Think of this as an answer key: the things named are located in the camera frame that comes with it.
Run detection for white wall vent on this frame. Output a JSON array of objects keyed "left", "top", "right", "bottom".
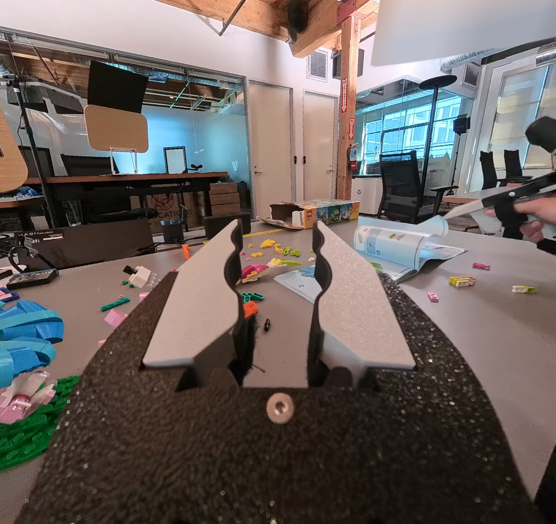
[{"left": 307, "top": 49, "right": 329, "bottom": 83}]

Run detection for white door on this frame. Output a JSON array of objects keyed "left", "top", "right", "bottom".
[
  {"left": 248, "top": 80, "right": 294, "bottom": 225},
  {"left": 303, "top": 90, "right": 339, "bottom": 201}
]

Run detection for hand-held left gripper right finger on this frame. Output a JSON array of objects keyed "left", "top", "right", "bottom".
[{"left": 307, "top": 220, "right": 417, "bottom": 389}]

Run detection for opened lego cardboard box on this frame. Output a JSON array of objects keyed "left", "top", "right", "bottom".
[{"left": 257, "top": 199, "right": 361, "bottom": 230}]

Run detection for pink lego flower assembly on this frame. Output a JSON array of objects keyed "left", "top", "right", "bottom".
[{"left": 240, "top": 263, "right": 271, "bottom": 284}]

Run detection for green lego baseplate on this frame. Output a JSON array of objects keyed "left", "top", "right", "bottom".
[{"left": 0, "top": 374, "right": 81, "bottom": 472}]

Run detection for black speaker box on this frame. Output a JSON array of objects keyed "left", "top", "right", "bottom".
[{"left": 204, "top": 212, "right": 252, "bottom": 241}]

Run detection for white recycling bin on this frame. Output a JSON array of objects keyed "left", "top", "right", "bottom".
[{"left": 351, "top": 176, "right": 383, "bottom": 215}]

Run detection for black ceiling speaker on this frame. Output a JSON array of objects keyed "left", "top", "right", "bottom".
[{"left": 286, "top": 0, "right": 309, "bottom": 43}]

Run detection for black battery charger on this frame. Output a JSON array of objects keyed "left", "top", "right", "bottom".
[{"left": 160, "top": 219, "right": 189, "bottom": 243}]

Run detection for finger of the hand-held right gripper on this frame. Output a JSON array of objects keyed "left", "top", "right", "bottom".
[{"left": 442, "top": 197, "right": 492, "bottom": 221}]

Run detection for long wooden desk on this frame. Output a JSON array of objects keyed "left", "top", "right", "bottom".
[{"left": 25, "top": 171, "right": 230, "bottom": 195}]

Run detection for black mesh office chair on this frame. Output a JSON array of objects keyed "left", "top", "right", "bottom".
[{"left": 376, "top": 150, "right": 459, "bottom": 224}]

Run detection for wooden support pillar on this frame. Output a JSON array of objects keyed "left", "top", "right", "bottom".
[{"left": 335, "top": 12, "right": 364, "bottom": 201}]

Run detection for small framed whiteboard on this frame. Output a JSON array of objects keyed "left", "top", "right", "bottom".
[{"left": 163, "top": 146, "right": 188, "bottom": 175}]

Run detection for black tripod stand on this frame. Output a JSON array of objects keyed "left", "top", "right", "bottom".
[{"left": 0, "top": 76, "right": 60, "bottom": 229}]

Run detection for silver ventilation duct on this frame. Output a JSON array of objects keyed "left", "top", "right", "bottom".
[{"left": 440, "top": 40, "right": 556, "bottom": 74}]

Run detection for stack of cardboard boxes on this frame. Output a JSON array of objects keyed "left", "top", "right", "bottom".
[{"left": 208, "top": 182, "right": 242, "bottom": 217}]

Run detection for large black equipment case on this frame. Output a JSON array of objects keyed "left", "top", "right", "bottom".
[{"left": 0, "top": 219, "right": 156, "bottom": 271}]

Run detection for lego instruction booklet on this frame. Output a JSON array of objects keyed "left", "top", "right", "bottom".
[{"left": 353, "top": 218, "right": 468, "bottom": 284}]

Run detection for pink translucent lego flower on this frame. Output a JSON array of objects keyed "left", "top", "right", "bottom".
[{"left": 0, "top": 369, "right": 57, "bottom": 425}]

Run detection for rounded wooden board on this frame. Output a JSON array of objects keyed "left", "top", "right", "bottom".
[
  {"left": 83, "top": 105, "right": 150, "bottom": 155},
  {"left": 0, "top": 107, "right": 29, "bottom": 194}
]

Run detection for large white panel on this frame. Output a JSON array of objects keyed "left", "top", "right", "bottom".
[{"left": 370, "top": 0, "right": 556, "bottom": 67}]

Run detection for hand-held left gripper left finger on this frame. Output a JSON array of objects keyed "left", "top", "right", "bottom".
[{"left": 142, "top": 219, "right": 255, "bottom": 388}]

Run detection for person's right hand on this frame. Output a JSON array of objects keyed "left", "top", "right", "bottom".
[{"left": 485, "top": 196, "right": 556, "bottom": 244}]

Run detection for black monitor panel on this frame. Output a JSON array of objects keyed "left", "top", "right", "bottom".
[{"left": 87, "top": 60, "right": 150, "bottom": 115}]

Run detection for white and black lego piece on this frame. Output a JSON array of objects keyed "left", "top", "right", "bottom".
[{"left": 122, "top": 265, "right": 151, "bottom": 289}]

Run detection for black chair at far table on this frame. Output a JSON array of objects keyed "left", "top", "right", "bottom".
[{"left": 480, "top": 149, "right": 531, "bottom": 191}]

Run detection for blue lego build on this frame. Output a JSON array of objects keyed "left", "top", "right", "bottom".
[{"left": 0, "top": 300, "right": 65, "bottom": 388}]

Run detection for scattered small lego pieces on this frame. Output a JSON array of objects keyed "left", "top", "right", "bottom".
[{"left": 238, "top": 237, "right": 316, "bottom": 273}]

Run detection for large printed cardboard box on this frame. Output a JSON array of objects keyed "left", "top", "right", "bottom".
[{"left": 130, "top": 191, "right": 197, "bottom": 229}]

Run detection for small flat black box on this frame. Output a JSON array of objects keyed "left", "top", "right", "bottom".
[{"left": 6, "top": 268, "right": 60, "bottom": 290}]

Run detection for loose blue instruction sheet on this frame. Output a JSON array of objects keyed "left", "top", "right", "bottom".
[{"left": 274, "top": 265, "right": 332, "bottom": 304}]

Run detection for far grey table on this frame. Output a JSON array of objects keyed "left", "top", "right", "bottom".
[{"left": 442, "top": 184, "right": 537, "bottom": 205}]

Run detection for black light on stand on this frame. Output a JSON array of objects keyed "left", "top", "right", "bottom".
[{"left": 450, "top": 113, "right": 472, "bottom": 195}]

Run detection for black floor lamp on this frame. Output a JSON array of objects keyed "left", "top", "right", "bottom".
[{"left": 419, "top": 75, "right": 458, "bottom": 195}]

